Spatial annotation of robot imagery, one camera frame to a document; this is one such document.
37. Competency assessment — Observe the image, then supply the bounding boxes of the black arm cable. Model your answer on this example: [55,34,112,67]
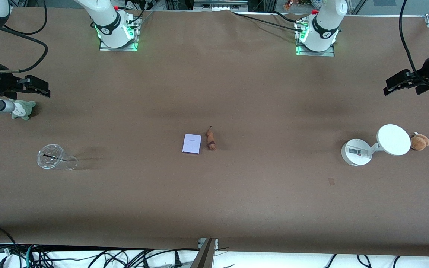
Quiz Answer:
[0,0,49,73]
[399,0,429,84]

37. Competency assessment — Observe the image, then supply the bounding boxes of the aluminium profile post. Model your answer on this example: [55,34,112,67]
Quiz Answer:
[189,238,219,268]

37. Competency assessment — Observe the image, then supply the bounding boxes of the black cable with plug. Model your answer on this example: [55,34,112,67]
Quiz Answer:
[125,249,200,268]

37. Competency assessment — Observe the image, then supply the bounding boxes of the brown plush toy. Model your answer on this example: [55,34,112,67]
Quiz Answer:
[410,133,429,151]

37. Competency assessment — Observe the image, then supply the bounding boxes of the clear plastic cup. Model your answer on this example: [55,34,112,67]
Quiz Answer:
[37,144,78,171]

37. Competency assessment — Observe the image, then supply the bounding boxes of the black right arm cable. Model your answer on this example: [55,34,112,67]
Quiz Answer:
[0,0,49,73]

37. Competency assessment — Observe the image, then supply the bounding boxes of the brown lion statue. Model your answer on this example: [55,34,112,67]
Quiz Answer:
[206,126,218,151]

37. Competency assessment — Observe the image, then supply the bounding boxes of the grey metal box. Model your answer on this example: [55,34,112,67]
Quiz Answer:
[193,0,249,12]

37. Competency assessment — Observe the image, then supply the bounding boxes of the white round desk lamp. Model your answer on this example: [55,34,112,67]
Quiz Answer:
[341,124,411,167]

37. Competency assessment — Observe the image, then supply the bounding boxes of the small colourful toy figures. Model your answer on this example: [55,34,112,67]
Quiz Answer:
[282,0,325,11]

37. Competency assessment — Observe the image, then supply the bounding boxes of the teal cable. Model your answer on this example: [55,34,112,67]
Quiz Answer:
[25,244,35,268]

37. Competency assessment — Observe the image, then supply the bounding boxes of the black cable across table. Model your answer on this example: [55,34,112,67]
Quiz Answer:
[232,10,305,33]

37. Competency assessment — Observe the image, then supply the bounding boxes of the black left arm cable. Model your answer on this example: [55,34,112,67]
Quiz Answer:
[399,0,429,84]

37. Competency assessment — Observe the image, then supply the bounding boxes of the green plush toy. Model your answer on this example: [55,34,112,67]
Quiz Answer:
[11,99,36,121]

